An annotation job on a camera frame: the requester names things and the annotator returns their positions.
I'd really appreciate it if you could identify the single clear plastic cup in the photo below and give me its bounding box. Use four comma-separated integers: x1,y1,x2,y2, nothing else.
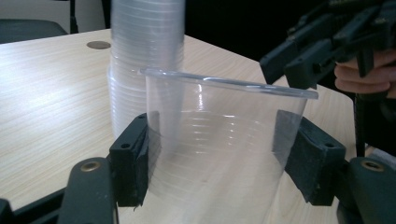
139,67,319,224

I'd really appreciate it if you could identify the stack of clear plastic cups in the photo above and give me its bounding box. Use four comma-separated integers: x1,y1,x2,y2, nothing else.
106,0,187,142

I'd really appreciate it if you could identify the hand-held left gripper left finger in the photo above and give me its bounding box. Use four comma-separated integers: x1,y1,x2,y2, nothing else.
108,110,163,208

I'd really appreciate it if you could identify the black round table grommet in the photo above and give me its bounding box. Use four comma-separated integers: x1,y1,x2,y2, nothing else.
86,40,112,50

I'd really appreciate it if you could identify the black folding chair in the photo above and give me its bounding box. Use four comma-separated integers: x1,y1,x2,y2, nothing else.
0,0,79,45

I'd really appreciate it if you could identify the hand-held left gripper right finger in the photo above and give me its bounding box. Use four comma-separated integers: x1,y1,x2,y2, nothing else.
272,108,347,207

